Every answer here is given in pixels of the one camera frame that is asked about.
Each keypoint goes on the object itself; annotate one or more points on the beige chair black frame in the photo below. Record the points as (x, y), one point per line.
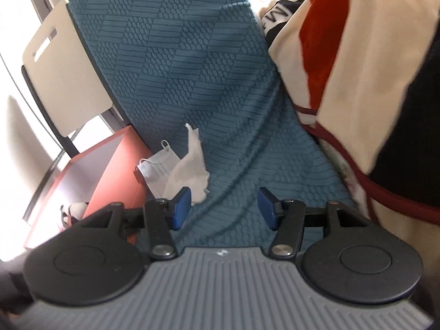
(63, 80)

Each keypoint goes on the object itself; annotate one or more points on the teal textured sofa cover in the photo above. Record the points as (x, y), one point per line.
(173, 64)

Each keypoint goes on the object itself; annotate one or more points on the coral red storage box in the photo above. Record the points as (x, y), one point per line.
(103, 174)

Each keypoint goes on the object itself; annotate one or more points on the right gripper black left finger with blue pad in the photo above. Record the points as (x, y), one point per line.
(159, 217)

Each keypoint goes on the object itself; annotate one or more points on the white face mask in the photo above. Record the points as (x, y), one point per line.
(157, 169)

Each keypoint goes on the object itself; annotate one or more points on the black white panda plush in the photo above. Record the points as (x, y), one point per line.
(73, 213)

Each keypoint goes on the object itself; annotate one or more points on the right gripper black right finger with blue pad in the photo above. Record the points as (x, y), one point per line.
(289, 217)

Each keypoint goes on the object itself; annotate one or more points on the white tissue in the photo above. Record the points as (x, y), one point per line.
(190, 171)

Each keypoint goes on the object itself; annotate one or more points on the cream red fleece blanket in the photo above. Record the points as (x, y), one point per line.
(363, 77)

